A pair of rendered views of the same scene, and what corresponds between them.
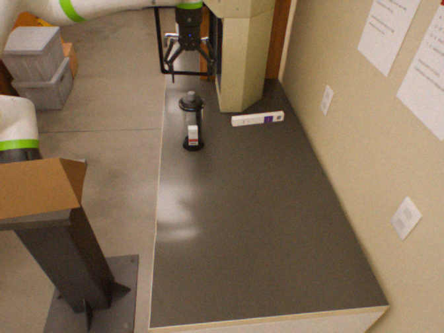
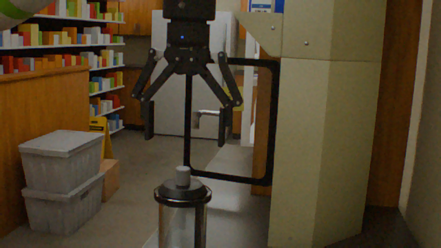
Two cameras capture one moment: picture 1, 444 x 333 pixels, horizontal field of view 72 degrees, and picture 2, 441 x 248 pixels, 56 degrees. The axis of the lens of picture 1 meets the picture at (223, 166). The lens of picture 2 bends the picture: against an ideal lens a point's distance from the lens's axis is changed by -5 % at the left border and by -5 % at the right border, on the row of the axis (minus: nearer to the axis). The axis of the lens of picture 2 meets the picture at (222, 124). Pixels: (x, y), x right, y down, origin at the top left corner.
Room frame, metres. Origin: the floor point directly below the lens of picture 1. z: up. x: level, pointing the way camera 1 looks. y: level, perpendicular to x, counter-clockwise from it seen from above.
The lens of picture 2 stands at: (0.39, -0.16, 1.45)
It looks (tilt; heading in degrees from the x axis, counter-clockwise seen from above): 11 degrees down; 18
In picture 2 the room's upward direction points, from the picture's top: 3 degrees clockwise
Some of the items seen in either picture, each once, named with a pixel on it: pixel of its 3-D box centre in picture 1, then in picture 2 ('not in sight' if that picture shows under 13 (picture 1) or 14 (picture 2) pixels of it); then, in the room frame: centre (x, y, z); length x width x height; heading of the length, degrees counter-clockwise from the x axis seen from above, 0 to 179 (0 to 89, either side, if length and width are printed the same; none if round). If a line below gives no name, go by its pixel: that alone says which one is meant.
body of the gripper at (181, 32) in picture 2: (189, 37); (187, 48); (1.09, 0.14, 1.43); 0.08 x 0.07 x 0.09; 98
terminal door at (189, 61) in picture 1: (185, 40); (229, 120); (1.67, 0.24, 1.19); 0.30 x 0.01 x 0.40; 90
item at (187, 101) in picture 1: (191, 99); (182, 184); (1.08, 0.14, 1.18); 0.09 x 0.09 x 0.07
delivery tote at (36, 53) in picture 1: (36, 53); (64, 160); (2.93, 1.94, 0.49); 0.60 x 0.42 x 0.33; 8
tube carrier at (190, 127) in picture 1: (192, 123); (182, 242); (1.08, 0.14, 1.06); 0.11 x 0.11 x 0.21
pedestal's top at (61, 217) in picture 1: (36, 191); not in sight; (0.77, 0.72, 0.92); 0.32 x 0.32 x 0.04; 10
